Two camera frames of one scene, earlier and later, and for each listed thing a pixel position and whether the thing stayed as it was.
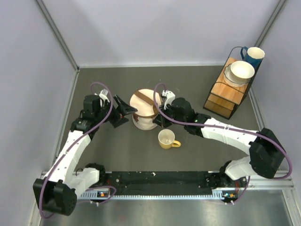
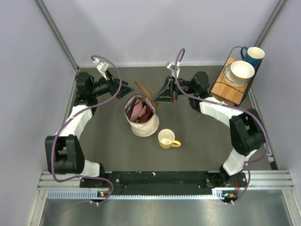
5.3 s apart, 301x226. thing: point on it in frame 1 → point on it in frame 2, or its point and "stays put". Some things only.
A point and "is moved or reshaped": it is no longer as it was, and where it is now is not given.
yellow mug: (166, 139) stays put
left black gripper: (123, 108) → (114, 82)
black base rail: (196, 180) stays put
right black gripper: (161, 121) → (169, 92)
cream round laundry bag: (142, 100) is moved or reshaped
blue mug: (254, 55) stays put
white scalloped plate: (228, 80) stays put
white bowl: (241, 71) stays put
